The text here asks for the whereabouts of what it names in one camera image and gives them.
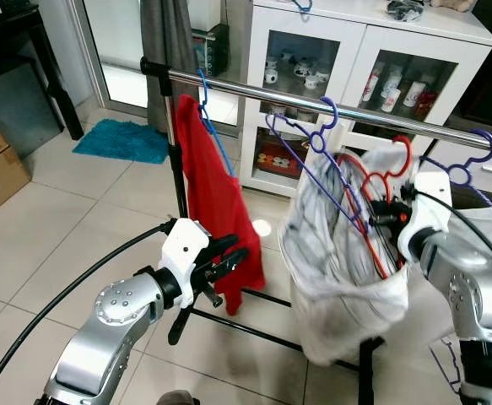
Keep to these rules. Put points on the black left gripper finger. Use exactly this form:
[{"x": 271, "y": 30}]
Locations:
[
  {"x": 233, "y": 260},
  {"x": 222, "y": 245}
]

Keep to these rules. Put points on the red plastic hanger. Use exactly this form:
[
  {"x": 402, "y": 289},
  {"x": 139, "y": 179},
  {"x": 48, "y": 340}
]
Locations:
[{"x": 406, "y": 156}]

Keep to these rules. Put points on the grey white striped garment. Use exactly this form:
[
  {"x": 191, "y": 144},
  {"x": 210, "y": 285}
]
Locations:
[{"x": 330, "y": 278}]

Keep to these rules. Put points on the purple plastic hanger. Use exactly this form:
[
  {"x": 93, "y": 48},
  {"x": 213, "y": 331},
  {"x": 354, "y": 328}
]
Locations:
[
  {"x": 318, "y": 142},
  {"x": 463, "y": 175}
]

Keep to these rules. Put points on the blue plastic hanger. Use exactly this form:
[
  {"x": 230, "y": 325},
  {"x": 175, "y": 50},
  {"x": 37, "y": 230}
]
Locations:
[
  {"x": 203, "y": 93},
  {"x": 303, "y": 7}
]

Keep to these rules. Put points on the red garment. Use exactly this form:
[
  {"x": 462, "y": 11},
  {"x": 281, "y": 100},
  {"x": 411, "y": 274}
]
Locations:
[{"x": 216, "y": 211}]

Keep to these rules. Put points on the white drawer unit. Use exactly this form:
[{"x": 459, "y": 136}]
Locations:
[{"x": 490, "y": 173}]

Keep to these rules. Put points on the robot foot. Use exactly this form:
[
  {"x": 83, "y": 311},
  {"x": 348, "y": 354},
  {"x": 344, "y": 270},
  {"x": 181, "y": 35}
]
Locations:
[{"x": 178, "y": 398}]

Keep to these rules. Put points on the teal floor mat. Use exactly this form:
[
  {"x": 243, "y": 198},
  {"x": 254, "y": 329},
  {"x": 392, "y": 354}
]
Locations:
[{"x": 119, "y": 142}]

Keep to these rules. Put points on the black and chrome clothes rack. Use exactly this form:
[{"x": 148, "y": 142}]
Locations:
[{"x": 254, "y": 91}]

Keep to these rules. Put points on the white glass door cabinet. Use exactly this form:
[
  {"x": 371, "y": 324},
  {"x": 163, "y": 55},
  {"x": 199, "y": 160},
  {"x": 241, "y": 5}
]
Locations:
[{"x": 351, "y": 42}]

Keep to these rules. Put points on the dark green box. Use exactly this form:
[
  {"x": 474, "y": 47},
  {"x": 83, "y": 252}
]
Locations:
[{"x": 212, "y": 51}]

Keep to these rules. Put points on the black grey bundle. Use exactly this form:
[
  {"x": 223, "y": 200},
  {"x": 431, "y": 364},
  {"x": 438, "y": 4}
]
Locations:
[{"x": 406, "y": 10}]

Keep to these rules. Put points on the grey curtain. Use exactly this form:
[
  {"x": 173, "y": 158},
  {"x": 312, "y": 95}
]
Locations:
[{"x": 168, "y": 34}]

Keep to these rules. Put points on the beige plush toy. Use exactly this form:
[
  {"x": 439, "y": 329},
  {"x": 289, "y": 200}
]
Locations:
[{"x": 455, "y": 3}]

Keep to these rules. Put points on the glass sliding door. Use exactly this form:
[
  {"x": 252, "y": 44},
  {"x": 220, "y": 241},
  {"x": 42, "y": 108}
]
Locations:
[{"x": 115, "y": 42}]

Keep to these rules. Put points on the black table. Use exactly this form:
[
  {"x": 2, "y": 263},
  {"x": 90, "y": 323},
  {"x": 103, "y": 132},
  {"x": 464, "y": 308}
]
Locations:
[{"x": 13, "y": 34}]

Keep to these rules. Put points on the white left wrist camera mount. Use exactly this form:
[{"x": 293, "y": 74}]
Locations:
[{"x": 182, "y": 253}]

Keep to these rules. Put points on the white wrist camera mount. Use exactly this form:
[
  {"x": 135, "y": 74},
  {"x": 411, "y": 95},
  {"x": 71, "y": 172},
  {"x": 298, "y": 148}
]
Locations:
[
  {"x": 427, "y": 215},
  {"x": 182, "y": 253}
]

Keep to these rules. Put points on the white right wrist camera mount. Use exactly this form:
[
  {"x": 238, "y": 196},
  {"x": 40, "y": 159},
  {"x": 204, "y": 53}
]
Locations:
[{"x": 427, "y": 215}]

